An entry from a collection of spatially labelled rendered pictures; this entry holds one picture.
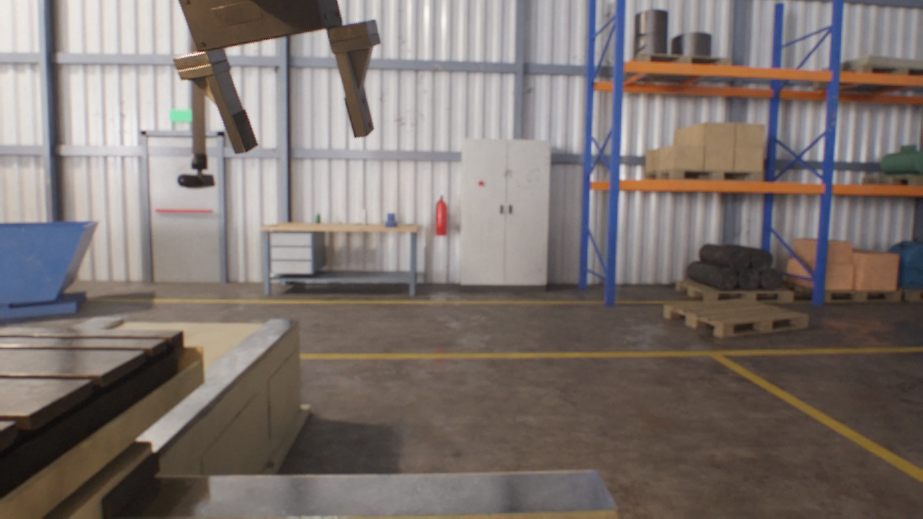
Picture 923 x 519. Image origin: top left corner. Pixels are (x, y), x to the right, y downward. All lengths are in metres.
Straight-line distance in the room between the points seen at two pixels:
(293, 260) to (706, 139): 5.47
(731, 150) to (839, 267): 2.29
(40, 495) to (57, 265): 5.40
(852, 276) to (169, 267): 9.59
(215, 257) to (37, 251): 2.20
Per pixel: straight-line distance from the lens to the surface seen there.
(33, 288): 6.41
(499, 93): 7.07
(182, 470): 1.83
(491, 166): 6.32
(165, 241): 7.88
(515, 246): 6.41
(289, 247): 6.32
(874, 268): 8.23
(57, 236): 6.30
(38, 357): 1.31
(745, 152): 6.85
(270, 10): 0.47
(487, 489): 1.10
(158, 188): 7.88
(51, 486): 1.02
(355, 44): 0.45
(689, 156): 6.45
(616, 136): 5.89
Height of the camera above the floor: 1.35
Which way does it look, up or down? 5 degrees down
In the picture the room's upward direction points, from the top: 1 degrees clockwise
